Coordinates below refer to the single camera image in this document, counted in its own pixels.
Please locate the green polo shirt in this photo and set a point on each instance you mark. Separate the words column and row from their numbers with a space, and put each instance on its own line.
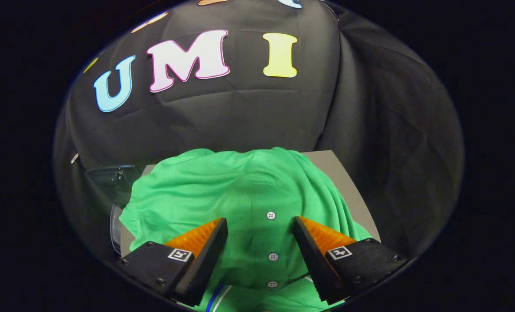
column 240, row 186

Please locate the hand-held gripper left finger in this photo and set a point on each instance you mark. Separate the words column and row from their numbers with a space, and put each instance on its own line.
column 207, row 260

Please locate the grey washing machine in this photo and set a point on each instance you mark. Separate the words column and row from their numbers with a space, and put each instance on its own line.
column 115, row 227

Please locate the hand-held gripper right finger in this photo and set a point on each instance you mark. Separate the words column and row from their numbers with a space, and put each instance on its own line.
column 311, row 260

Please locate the black backdrop cloth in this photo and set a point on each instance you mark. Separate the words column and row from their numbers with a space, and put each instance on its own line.
column 249, row 112

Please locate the grey cabinet with stickers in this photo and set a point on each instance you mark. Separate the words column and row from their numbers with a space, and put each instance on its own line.
column 344, row 182

